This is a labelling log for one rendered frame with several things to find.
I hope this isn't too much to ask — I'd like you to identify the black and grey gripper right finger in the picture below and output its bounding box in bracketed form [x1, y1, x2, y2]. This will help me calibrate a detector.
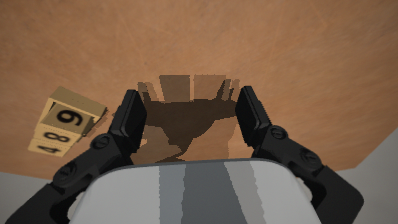
[235, 86, 364, 224]

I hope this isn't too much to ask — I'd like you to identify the tan number cube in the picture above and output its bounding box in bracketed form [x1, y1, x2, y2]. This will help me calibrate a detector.
[28, 137, 72, 157]
[33, 103, 93, 147]

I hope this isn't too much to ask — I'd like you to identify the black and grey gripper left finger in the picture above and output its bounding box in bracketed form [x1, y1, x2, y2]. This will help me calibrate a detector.
[5, 89, 147, 224]

